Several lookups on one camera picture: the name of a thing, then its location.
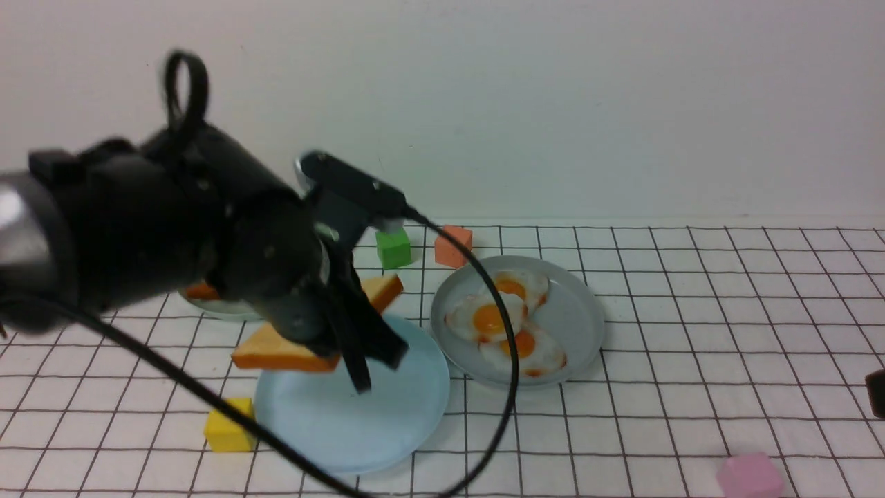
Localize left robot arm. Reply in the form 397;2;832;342
2;125;409;393

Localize pink cube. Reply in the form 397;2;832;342
716;452;786;497

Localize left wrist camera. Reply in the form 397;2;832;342
296;150;407;233

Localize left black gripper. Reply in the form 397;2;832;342
207;187;408;394

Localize toast slice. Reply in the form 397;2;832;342
183;282;221;302
231;273;404;373

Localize fried egg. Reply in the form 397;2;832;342
445;291;528;344
478;321;567;378
491;269;550;314

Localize white grid tablecloth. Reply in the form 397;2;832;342
1;223;884;497

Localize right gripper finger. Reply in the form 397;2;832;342
865;369;885;419

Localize grey egg plate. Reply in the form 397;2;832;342
429;255;606;389

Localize yellow cube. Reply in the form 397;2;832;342
203;409;256;453

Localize light blue plate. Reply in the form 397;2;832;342
253;314;451;476

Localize orange cube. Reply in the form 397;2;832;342
434;225;473;268

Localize green cube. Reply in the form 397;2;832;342
375;228;412;270

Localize left black cable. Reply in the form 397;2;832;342
0;50;521;498

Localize grey-green bread plate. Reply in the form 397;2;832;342
179;288;261;322

